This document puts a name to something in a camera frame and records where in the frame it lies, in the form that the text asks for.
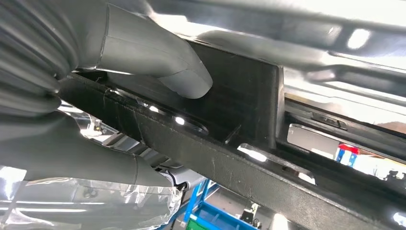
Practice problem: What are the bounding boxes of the blue metal shelf rack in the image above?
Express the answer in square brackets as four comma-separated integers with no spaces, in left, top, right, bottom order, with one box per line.
[183,179,258,230]

